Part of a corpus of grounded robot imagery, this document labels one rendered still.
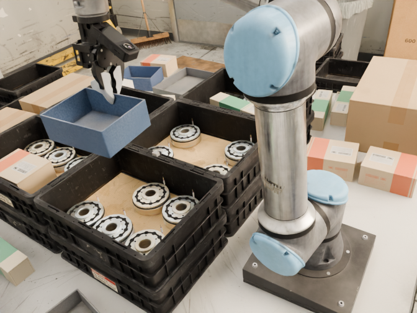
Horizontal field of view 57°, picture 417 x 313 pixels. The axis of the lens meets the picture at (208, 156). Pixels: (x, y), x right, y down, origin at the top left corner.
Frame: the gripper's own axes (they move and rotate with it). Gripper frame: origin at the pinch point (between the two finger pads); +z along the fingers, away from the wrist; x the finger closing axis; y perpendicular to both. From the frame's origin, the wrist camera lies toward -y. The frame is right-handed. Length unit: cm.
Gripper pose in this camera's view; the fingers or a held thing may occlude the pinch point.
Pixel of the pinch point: (115, 99)
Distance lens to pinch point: 100.0
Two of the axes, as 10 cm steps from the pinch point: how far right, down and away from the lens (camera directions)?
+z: 0.5, 8.6, 5.2
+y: -8.4, -2.5, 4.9
